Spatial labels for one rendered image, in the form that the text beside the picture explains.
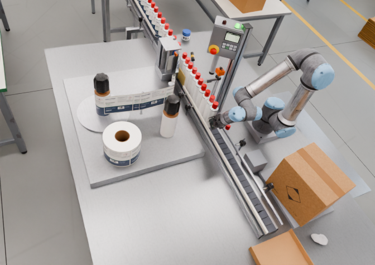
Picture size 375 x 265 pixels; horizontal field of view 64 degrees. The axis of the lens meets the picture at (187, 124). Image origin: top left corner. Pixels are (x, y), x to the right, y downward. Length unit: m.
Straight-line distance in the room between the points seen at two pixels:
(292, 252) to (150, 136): 0.99
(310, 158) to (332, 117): 2.18
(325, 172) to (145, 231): 0.96
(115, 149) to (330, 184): 1.08
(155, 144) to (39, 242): 1.18
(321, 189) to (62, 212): 1.83
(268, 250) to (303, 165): 0.47
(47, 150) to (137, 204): 1.42
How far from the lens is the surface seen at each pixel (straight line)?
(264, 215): 1.71
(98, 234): 1.59
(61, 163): 2.78
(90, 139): 1.79
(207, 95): 1.84
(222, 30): 1.68
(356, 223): 2.04
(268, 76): 1.67
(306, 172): 1.64
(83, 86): 2.08
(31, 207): 2.64
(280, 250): 1.73
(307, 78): 1.61
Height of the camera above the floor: 2.32
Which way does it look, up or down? 50 degrees down
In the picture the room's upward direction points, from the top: 15 degrees clockwise
